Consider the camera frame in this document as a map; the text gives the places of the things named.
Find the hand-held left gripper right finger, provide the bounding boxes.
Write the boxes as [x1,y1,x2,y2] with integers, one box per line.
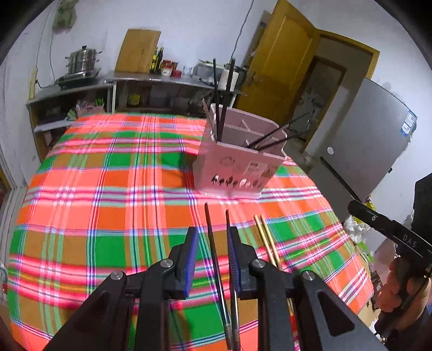
[227,227,389,351]

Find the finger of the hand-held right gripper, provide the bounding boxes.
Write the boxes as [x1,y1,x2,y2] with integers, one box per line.
[347,200,406,239]

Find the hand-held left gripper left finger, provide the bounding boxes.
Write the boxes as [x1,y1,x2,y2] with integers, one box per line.
[44,227,200,351]

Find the black chopstick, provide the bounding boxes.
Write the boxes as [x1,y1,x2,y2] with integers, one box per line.
[255,128,311,151]
[247,110,316,149]
[225,209,242,351]
[212,58,222,123]
[204,202,234,351]
[218,58,236,142]

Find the light wooden chopstick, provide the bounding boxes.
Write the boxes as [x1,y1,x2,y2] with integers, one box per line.
[260,214,283,271]
[253,215,276,269]

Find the pink plastic utensil basket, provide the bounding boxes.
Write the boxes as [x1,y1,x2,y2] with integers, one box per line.
[193,103,289,200]

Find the person's right hand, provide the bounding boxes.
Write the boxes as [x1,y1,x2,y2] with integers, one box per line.
[376,257,431,316]

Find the white plastic bag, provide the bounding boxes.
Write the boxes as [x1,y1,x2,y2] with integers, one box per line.
[343,216,372,250]

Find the grey refrigerator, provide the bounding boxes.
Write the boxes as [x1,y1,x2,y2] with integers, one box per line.
[305,77,418,210]

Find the plaid tablecloth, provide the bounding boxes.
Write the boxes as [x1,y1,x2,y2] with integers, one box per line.
[7,113,376,351]

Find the metal counter table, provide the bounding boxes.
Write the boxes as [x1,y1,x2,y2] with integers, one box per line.
[104,72,248,116]

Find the white electric kettle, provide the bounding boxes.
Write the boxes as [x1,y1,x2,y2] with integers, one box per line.
[219,65,247,92]

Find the yellow wooden door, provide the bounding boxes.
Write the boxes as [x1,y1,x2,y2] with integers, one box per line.
[235,0,321,117]

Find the red lidded jars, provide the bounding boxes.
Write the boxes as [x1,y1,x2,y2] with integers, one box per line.
[160,60,180,77]

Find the low metal shelf cabinet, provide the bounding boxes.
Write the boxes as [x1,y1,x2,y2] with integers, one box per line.
[26,82,114,163]

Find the black cooktop stove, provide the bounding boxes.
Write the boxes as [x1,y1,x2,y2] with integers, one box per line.
[55,67,102,90]

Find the wooden cutting board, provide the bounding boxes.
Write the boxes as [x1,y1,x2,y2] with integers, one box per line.
[114,28,162,73]

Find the stainless steel steamer pot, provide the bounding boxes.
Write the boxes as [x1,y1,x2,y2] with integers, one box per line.
[65,47,103,75]

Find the hanging green cloth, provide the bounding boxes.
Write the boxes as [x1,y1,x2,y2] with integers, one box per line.
[53,0,77,33]

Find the black wall cable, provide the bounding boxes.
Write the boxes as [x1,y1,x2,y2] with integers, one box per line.
[232,0,256,62]

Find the wall power strip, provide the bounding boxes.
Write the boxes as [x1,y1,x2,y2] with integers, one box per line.
[29,67,39,100]

